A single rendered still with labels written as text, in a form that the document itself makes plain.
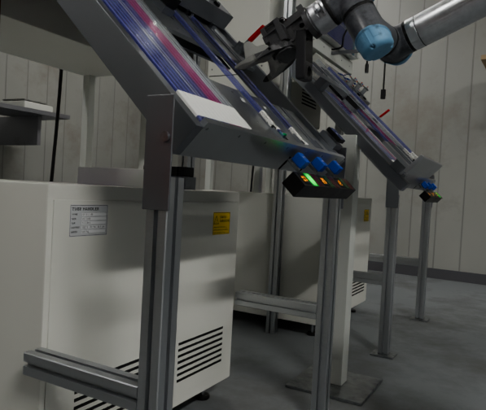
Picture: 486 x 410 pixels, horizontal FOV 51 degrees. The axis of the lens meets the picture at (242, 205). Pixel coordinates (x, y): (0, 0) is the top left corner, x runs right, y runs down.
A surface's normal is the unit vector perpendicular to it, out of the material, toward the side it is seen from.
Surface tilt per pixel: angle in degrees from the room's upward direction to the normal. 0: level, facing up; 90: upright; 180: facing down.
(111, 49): 90
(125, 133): 90
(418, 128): 90
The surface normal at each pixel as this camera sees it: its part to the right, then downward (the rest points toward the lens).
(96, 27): -0.49, 0.00
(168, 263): 0.87, 0.06
